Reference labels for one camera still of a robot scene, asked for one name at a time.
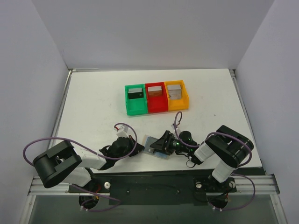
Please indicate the yellow plastic bin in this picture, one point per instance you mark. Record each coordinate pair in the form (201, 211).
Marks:
(177, 105)

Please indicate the black cards in green bin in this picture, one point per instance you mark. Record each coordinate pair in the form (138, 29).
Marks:
(135, 93)

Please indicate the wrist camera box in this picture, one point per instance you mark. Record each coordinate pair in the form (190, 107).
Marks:
(122, 131)
(175, 127)

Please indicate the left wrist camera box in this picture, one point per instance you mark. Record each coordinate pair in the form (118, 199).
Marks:
(122, 131)

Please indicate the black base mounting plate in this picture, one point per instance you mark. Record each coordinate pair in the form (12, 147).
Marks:
(175, 189)

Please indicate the cards in yellow bin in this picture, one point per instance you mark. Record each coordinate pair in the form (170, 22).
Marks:
(174, 91)

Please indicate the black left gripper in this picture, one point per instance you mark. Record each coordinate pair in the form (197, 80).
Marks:
(131, 146)

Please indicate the red plastic bin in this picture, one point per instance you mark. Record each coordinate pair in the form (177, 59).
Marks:
(156, 104)

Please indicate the cards in red bin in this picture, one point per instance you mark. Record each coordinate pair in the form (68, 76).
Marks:
(155, 91)

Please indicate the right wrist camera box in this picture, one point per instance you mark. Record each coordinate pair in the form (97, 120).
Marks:
(175, 127)

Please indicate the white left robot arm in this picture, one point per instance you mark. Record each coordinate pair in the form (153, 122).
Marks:
(64, 163)

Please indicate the green plastic bin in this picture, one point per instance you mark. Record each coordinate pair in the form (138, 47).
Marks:
(136, 106)

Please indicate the beige leather card holder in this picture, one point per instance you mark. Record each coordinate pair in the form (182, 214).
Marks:
(146, 142)

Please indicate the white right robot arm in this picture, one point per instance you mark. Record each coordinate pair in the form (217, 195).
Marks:
(233, 149)

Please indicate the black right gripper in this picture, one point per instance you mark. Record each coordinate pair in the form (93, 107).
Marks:
(168, 143)

